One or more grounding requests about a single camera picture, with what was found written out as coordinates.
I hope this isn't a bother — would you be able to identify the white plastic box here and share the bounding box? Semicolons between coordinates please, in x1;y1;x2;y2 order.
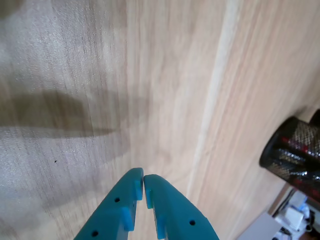
282;206;305;232

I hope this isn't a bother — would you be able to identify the red retractable pen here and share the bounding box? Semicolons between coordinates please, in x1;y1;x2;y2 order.
279;134;320;162

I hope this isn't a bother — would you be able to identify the black round object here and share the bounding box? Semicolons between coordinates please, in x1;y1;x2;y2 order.
309;108;320;125

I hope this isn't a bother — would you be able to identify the black mesh pen holder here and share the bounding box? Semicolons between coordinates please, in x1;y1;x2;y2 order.
258;116;320;198

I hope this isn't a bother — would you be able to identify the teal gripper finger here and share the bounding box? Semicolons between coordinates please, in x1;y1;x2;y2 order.
143;173;221;240
73;167;145;240

